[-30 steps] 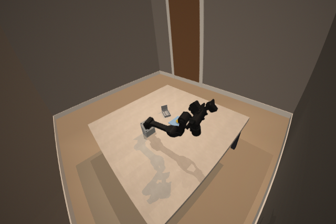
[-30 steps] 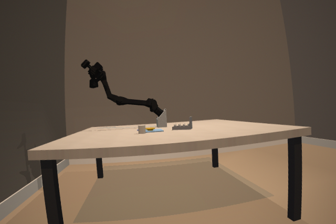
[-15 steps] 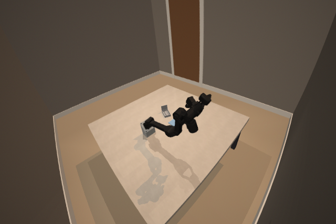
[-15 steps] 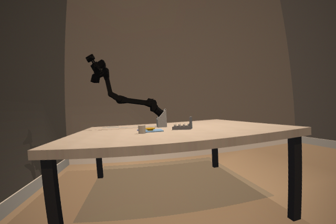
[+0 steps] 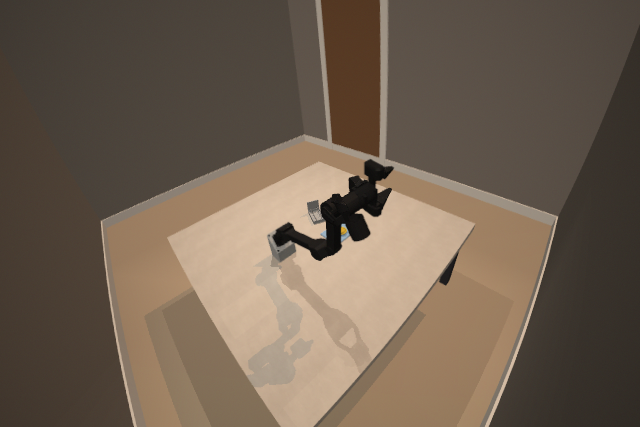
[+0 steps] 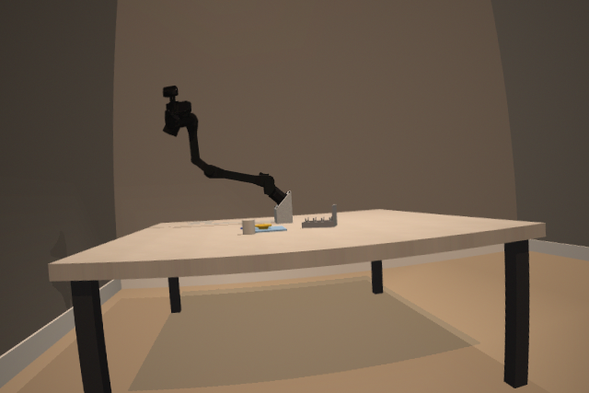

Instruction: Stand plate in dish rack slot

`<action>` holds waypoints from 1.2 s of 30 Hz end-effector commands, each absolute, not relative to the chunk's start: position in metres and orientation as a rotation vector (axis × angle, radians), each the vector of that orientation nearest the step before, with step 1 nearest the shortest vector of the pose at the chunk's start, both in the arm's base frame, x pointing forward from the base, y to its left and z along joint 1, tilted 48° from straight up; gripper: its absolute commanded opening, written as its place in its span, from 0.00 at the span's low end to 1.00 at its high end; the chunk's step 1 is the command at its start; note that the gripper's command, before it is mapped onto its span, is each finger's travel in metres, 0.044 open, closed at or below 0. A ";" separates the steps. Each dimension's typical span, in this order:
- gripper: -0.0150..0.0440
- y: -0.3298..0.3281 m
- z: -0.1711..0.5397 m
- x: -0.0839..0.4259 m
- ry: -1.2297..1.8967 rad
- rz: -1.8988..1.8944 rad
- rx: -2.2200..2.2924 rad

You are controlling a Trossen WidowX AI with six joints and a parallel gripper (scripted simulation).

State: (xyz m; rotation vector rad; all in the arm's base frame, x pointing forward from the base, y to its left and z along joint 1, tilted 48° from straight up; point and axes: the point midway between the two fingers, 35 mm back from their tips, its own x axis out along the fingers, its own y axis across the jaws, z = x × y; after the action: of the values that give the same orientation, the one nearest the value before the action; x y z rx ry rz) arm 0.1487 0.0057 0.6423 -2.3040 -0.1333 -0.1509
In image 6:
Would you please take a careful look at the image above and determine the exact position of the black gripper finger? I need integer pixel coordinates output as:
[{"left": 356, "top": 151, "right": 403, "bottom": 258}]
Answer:
[
  {"left": 165, "top": 110, "right": 179, "bottom": 124},
  {"left": 163, "top": 88, "right": 177, "bottom": 98}
]

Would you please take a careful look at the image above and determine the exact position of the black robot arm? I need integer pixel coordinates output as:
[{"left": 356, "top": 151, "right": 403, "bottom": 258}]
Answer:
[{"left": 163, "top": 100, "right": 287, "bottom": 205}]

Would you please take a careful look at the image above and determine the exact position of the tan cylinder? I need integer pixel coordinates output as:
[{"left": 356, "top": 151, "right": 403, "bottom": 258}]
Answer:
[{"left": 242, "top": 220, "right": 255, "bottom": 235}]

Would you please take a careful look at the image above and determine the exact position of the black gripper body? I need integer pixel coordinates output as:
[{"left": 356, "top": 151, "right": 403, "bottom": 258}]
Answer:
[{"left": 163, "top": 86, "right": 181, "bottom": 130}]

